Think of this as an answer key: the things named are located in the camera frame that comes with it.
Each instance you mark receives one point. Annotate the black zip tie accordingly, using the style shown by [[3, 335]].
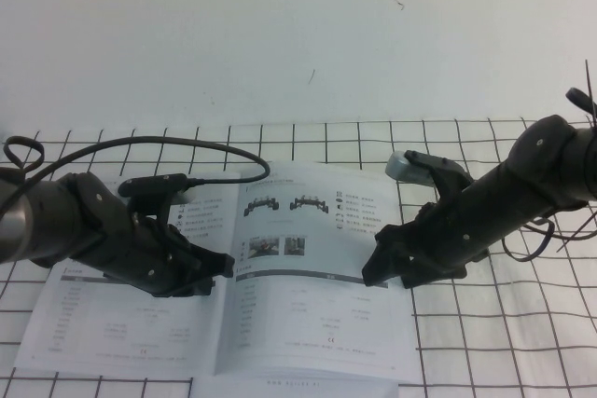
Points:
[[587, 72], [573, 240]]

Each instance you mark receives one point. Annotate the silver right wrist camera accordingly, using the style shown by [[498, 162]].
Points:
[[410, 172]]

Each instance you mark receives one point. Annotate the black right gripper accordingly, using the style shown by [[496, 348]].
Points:
[[438, 230]]

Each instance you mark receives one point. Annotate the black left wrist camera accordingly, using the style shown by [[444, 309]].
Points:
[[154, 183]]

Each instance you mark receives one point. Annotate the white black-checked tablecloth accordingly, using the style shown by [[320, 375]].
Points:
[[490, 333]]

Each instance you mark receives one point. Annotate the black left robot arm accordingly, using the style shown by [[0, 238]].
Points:
[[46, 211]]

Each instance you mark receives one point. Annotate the white product catalog book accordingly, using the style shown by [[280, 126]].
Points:
[[303, 314]]

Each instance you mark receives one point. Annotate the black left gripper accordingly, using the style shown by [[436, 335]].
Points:
[[140, 253]]

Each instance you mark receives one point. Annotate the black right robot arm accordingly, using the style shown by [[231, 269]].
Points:
[[536, 174]]

